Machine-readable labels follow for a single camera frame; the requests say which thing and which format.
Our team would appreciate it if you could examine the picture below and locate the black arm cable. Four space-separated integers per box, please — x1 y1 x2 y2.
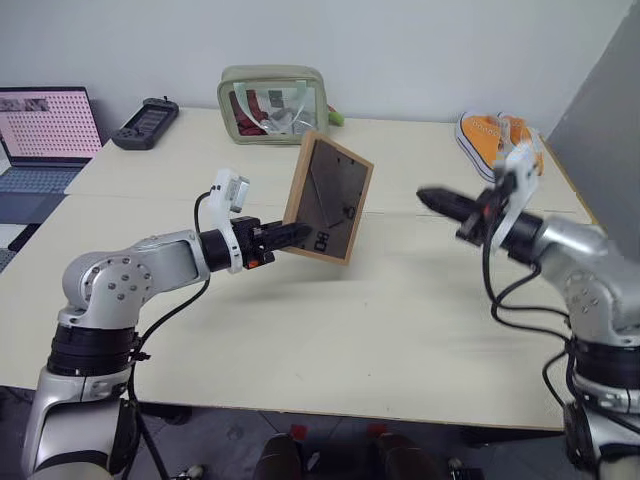
479 229 581 451
124 187 224 480

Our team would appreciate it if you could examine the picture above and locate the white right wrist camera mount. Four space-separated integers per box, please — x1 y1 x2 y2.
491 145 543 251

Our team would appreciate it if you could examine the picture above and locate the green transparent toiletry bag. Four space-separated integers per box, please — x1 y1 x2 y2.
216 64 332 148

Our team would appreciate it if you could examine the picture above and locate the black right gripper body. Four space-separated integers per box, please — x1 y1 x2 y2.
454 186 504 246

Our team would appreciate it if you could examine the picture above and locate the grey laptop with pink screen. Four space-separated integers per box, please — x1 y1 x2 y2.
0 85 104 232

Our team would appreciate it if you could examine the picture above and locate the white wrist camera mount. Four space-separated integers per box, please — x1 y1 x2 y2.
491 145 543 251
207 169 252 275

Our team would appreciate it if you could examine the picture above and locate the red item inside bag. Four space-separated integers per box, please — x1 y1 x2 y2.
233 91 267 138

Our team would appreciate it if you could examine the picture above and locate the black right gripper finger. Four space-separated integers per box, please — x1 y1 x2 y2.
417 187 474 211
421 197 469 223

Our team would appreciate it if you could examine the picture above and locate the orange canvas sneaker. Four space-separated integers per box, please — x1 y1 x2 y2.
454 111 505 181
498 113 547 177

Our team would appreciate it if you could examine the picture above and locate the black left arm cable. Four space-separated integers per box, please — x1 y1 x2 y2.
124 187 224 480

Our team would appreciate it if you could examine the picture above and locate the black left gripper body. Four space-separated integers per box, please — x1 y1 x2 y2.
232 215 277 270

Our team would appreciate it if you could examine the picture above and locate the wooden picture frame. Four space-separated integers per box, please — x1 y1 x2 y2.
281 130 375 267

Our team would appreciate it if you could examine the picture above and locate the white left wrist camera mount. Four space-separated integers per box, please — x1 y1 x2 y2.
207 169 252 275

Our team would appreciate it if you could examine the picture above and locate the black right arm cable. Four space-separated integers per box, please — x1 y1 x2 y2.
479 229 581 451

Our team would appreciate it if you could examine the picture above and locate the dark rounded brown shape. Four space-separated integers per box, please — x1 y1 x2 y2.
373 431 447 480
253 432 307 480

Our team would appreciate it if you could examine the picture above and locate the black handheld game controller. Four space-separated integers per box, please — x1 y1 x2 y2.
110 96 181 152

